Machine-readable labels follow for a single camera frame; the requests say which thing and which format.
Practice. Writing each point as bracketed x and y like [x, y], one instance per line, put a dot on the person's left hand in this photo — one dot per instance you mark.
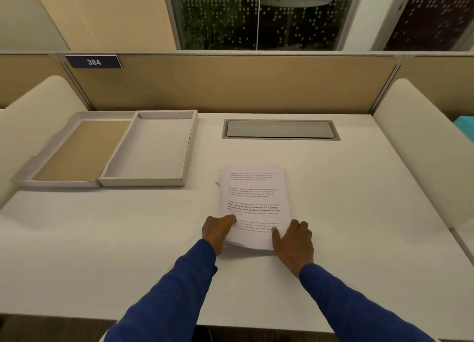
[216, 231]

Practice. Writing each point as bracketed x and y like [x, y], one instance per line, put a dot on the person's right hand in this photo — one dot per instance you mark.
[294, 244]

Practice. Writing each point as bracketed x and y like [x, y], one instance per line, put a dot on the person's left thumb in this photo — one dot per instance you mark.
[230, 219]

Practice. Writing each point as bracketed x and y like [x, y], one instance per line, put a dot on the person's right thumb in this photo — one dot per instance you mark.
[276, 237]

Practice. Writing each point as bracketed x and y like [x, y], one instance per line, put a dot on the stack of printed paper sheets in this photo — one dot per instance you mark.
[251, 204]

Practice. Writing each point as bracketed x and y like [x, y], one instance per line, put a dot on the person's right forearm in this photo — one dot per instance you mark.
[355, 308]

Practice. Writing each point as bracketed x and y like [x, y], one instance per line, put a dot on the person's left forearm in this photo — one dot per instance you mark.
[168, 293]

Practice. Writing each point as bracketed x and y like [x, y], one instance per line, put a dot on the white cardboard box tray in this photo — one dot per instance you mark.
[150, 149]

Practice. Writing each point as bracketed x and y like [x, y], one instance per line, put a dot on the beige desk partition panel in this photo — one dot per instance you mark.
[237, 82]

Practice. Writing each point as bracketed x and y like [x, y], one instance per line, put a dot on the white cardboard box lid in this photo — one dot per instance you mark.
[74, 151]

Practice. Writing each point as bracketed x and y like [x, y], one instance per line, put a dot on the dotted glass window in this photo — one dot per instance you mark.
[259, 14]

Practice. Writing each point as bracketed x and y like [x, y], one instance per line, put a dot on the blue desk number plate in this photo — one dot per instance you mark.
[93, 61]

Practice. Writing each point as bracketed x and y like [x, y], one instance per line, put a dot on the teal object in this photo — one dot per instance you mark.
[464, 128]

